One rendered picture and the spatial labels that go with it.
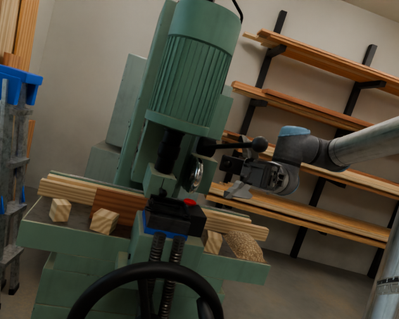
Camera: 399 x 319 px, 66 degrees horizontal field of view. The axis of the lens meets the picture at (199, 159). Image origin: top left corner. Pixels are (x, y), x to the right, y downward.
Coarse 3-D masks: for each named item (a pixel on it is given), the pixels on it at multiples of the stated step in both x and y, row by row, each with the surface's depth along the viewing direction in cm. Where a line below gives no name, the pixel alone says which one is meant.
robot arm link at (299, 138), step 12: (288, 132) 94; (300, 132) 93; (276, 144) 97; (288, 144) 93; (300, 144) 93; (312, 144) 94; (276, 156) 95; (288, 156) 93; (300, 156) 94; (312, 156) 94
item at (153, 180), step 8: (152, 168) 85; (144, 176) 92; (152, 176) 80; (160, 176) 80; (168, 176) 82; (144, 184) 87; (152, 184) 80; (160, 184) 80; (168, 184) 81; (144, 192) 82; (152, 192) 80; (168, 192) 81
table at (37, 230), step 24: (24, 216) 65; (48, 216) 68; (72, 216) 72; (24, 240) 65; (48, 240) 66; (72, 240) 67; (96, 240) 68; (120, 240) 69; (120, 264) 64; (216, 264) 76; (240, 264) 78; (264, 264) 79
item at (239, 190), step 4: (236, 180) 78; (236, 184) 77; (240, 184) 77; (244, 184) 78; (232, 188) 75; (236, 188) 76; (240, 188) 77; (244, 188) 77; (248, 188) 77; (224, 192) 73; (228, 192) 73; (232, 192) 75; (236, 192) 75; (240, 192) 75; (244, 192) 75; (248, 192) 75; (224, 196) 72; (228, 196) 73; (232, 196) 74; (236, 196) 74; (240, 196) 74; (244, 196) 74; (248, 196) 74; (252, 196) 74
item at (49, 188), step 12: (48, 180) 79; (48, 192) 79; (60, 192) 79; (72, 192) 80; (84, 192) 81; (216, 216) 92; (204, 228) 90; (216, 228) 91; (228, 228) 92; (240, 228) 93; (252, 228) 94; (264, 228) 95; (264, 240) 96
